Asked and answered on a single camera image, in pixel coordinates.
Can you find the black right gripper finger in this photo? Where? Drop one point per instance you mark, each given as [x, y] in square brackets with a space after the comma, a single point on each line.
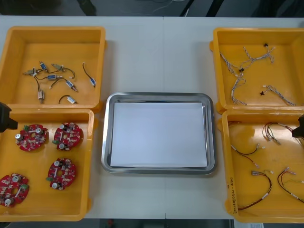
[298, 133]

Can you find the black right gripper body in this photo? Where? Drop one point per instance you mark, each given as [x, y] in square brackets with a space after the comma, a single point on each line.
[301, 122]

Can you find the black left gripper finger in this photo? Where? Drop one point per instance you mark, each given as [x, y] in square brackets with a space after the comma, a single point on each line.
[13, 125]

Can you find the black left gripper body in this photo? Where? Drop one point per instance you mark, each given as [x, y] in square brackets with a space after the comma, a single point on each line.
[4, 114]

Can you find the beige metal solenoid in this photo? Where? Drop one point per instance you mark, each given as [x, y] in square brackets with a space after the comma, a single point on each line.
[40, 95]

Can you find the round red circuit board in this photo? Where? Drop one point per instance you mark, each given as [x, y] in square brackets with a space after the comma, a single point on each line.
[7, 185]
[28, 143]
[71, 140]
[64, 177]

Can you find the white-label metal solenoid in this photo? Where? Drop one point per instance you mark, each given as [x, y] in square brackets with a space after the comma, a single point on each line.
[70, 99]

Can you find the blue-label metal solenoid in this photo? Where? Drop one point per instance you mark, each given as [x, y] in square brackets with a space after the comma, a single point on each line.
[69, 83]

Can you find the steel tray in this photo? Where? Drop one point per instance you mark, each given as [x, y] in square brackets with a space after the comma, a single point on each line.
[107, 133]

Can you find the yellow-orange plastic bin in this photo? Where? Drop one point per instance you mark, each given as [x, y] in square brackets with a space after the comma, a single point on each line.
[59, 35]
[249, 133]
[35, 209]
[285, 78]

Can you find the red-black harness, metal terminal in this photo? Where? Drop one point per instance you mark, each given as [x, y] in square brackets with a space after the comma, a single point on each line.
[254, 172]

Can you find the group of metal solenoids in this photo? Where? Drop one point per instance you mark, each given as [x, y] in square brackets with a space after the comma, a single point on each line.
[52, 77]

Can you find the white paper sheet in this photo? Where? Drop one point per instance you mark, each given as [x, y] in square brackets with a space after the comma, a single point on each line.
[156, 135]

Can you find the black stand leg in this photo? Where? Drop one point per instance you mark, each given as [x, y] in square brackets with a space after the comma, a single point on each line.
[187, 8]

